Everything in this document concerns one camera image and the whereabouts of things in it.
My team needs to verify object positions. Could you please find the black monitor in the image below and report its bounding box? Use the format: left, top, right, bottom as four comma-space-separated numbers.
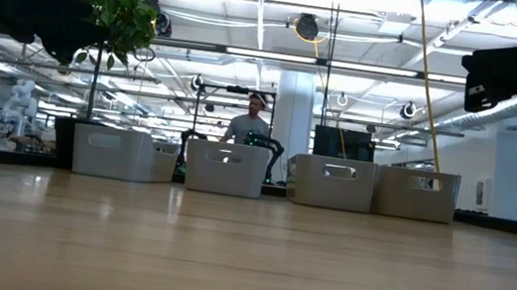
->
312, 124, 378, 164

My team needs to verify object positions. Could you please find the black camera rig frame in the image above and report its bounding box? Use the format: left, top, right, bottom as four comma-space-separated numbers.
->
186, 80, 279, 187

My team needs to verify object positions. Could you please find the white plastic bin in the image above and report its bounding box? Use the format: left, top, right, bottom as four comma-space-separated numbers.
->
181, 137, 271, 201
368, 164, 462, 226
67, 121, 183, 188
282, 151, 379, 215

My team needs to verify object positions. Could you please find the silver ventilation duct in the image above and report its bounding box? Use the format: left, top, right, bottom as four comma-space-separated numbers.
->
433, 87, 517, 143

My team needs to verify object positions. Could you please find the yellow cable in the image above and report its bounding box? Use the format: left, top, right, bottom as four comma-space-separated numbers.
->
395, 0, 463, 174

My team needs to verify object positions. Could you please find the ceiling light strip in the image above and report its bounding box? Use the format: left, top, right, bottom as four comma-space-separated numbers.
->
327, 59, 421, 78
224, 45, 319, 66

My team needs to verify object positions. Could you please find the black cable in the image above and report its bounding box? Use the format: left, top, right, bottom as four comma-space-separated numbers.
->
313, 0, 343, 128

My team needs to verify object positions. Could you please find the person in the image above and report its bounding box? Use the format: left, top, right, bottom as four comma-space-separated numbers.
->
217, 87, 276, 150

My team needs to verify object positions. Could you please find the white robot figure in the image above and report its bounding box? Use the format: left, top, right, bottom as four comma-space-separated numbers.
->
0, 75, 43, 139

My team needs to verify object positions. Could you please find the potted green tree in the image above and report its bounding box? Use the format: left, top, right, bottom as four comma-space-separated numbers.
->
25, 0, 164, 180

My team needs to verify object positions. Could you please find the white pillar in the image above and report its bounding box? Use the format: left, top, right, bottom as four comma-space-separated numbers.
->
267, 69, 320, 169

